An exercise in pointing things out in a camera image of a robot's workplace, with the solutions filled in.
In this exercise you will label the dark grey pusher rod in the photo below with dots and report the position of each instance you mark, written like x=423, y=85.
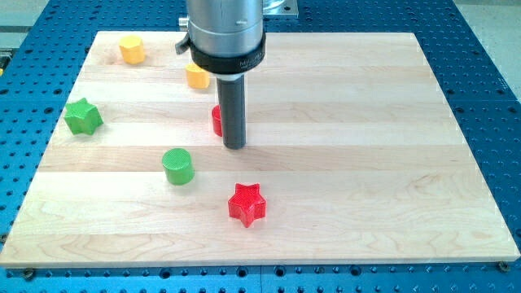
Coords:
x=231, y=96

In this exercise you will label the red cylinder block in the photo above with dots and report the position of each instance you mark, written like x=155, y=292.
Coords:
x=216, y=120

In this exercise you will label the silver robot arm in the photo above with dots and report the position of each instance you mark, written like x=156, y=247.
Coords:
x=227, y=39

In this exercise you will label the green cylinder block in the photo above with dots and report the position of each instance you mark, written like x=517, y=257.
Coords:
x=178, y=166

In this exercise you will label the yellow hexagon block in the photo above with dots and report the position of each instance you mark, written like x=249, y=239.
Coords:
x=132, y=49

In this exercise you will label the red star block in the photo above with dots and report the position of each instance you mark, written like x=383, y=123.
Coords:
x=247, y=204

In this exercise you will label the wooden board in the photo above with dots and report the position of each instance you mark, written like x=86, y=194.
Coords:
x=356, y=150

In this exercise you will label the green star block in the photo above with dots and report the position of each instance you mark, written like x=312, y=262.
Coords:
x=82, y=117

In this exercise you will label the silver mounting bracket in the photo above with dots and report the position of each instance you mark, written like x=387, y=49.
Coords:
x=280, y=9

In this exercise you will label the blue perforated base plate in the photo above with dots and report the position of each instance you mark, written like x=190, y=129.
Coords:
x=42, y=72

